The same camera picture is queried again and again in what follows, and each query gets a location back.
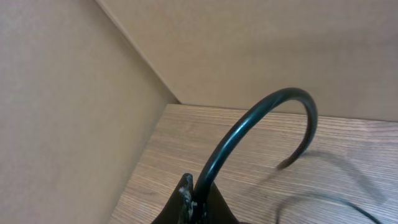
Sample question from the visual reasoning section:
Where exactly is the black USB cable thick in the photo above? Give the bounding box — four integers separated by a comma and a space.
193, 88, 318, 205

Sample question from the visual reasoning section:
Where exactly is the thin black USB cable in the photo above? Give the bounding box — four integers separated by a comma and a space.
274, 192, 383, 224

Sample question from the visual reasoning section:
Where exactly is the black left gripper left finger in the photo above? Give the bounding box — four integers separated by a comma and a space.
152, 173, 193, 224

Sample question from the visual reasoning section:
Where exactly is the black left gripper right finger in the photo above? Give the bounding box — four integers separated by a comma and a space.
203, 184, 239, 224

